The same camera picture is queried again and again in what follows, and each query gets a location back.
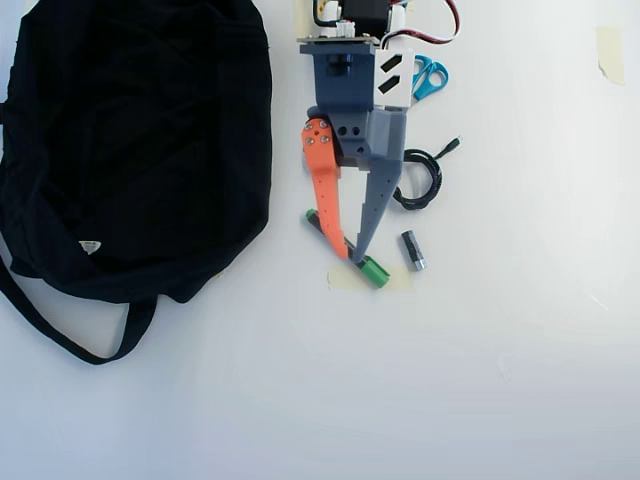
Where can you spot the torn beige masking tape piece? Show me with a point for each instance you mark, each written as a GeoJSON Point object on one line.
{"type": "Point", "coordinates": [611, 55]}

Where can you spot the wide beige masking tape piece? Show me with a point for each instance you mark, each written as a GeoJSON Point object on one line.
{"type": "Point", "coordinates": [345, 281]}

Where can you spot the black fabric bag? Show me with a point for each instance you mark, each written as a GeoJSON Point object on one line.
{"type": "Point", "coordinates": [130, 150]}

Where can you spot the blue-grey gripper finger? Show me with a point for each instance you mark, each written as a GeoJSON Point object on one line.
{"type": "Point", "coordinates": [385, 170]}

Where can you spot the blue-grey gripper body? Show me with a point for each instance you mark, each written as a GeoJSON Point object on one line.
{"type": "Point", "coordinates": [367, 142]}

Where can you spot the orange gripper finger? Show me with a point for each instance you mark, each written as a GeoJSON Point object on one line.
{"type": "Point", "coordinates": [325, 190]}

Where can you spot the black and silver battery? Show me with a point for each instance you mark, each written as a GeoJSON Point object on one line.
{"type": "Point", "coordinates": [414, 250]}

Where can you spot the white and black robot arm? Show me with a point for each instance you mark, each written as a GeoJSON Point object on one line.
{"type": "Point", "coordinates": [365, 15]}

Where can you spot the black marker green cap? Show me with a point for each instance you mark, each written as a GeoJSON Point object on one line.
{"type": "Point", "coordinates": [375, 275]}

